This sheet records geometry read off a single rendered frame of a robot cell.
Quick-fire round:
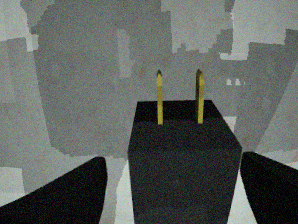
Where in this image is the black two-prong plug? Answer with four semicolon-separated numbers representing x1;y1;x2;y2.
128;69;242;224

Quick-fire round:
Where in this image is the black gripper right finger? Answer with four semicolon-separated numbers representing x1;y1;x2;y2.
239;152;298;224

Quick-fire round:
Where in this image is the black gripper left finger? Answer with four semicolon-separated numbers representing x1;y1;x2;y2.
0;157;108;224

